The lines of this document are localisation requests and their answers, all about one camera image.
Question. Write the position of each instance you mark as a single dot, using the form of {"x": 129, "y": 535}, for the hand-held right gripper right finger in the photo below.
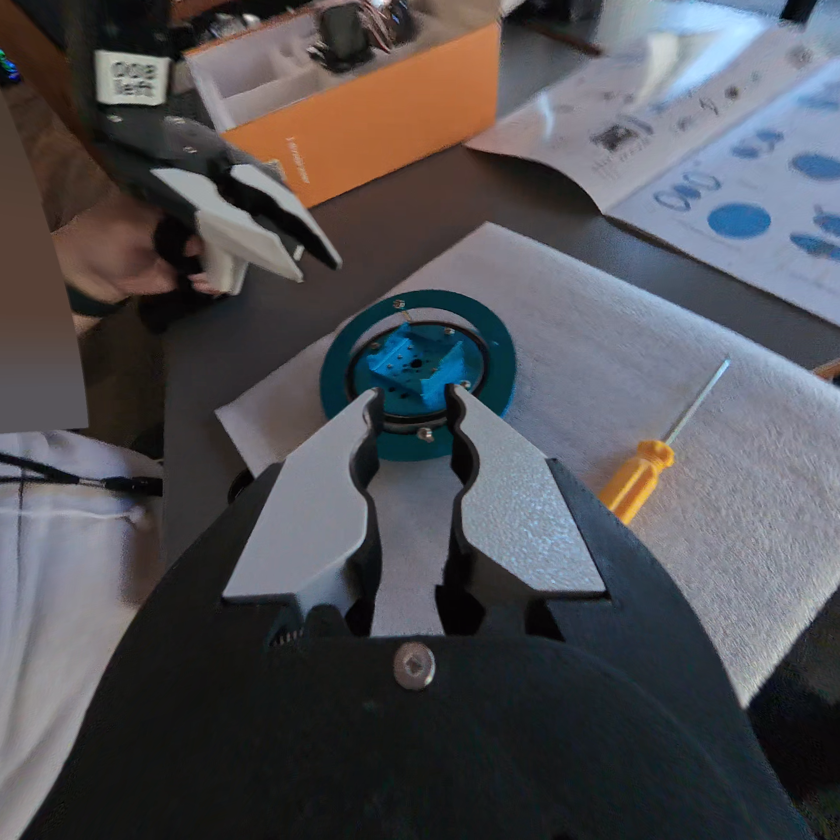
{"x": 531, "y": 525}

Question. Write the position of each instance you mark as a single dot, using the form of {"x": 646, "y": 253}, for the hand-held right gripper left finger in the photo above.
{"x": 302, "y": 525}

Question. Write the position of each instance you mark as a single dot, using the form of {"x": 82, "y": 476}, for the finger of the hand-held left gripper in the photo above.
{"x": 289, "y": 203}
{"x": 243, "y": 226}

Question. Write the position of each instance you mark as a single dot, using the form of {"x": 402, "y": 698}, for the blue metal turntable bearing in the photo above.
{"x": 420, "y": 358}

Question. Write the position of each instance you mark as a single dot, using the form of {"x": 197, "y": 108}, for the black round desk button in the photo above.
{"x": 239, "y": 484}

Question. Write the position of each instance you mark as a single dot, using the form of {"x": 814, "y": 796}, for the dark grey desk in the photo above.
{"x": 407, "y": 216}

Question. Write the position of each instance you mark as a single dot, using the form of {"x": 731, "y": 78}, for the person's left hand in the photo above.
{"x": 111, "y": 256}

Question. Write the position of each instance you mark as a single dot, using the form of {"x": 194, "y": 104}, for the orange cardboard box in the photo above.
{"x": 367, "y": 131}

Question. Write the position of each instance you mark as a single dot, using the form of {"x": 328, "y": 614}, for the black wristband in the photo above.
{"x": 92, "y": 305}

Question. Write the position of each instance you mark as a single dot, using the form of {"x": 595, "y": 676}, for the black servo motor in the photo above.
{"x": 341, "y": 36}

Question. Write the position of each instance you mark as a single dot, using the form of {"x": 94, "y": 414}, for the white foam sheet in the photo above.
{"x": 623, "y": 328}

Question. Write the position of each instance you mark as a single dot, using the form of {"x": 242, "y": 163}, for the person's white shirt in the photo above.
{"x": 65, "y": 623}

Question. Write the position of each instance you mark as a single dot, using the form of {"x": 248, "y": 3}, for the white instruction booklet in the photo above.
{"x": 722, "y": 164}

